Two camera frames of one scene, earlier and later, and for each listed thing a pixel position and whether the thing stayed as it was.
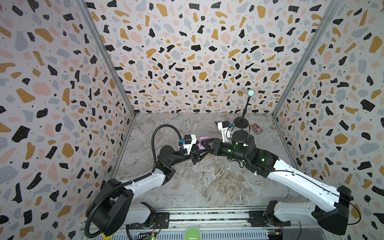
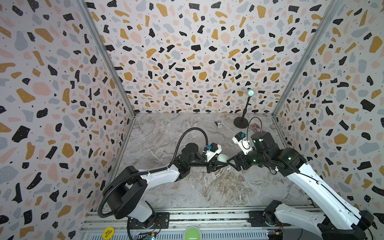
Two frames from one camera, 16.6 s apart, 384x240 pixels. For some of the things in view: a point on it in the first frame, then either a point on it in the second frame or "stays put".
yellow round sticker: x=107 y=238 stays put
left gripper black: x=196 y=156 → x=213 y=166
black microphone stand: x=242 y=122 stays put
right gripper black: x=216 y=145 → x=237 y=160
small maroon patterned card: x=256 y=128 stays put
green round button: x=192 y=233 stays put
